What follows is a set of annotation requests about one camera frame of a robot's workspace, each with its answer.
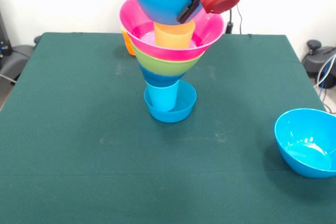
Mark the yellow ribbed cup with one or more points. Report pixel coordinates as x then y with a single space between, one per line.
173 37

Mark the dark green table cloth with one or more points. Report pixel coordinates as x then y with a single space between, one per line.
105 155

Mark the large pink bowl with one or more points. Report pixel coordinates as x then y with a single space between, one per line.
210 32

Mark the small ribbed blue bowl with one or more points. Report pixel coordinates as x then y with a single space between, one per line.
186 111

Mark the orange cup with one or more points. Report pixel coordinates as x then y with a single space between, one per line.
128 43

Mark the black equipment base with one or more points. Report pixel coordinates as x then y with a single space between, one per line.
315 58
15 56

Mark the lime green bowl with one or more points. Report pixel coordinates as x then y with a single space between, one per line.
168 65

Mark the small dark blue bowl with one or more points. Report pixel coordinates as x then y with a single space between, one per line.
161 78

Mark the light blue cup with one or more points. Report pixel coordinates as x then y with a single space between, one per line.
162 98

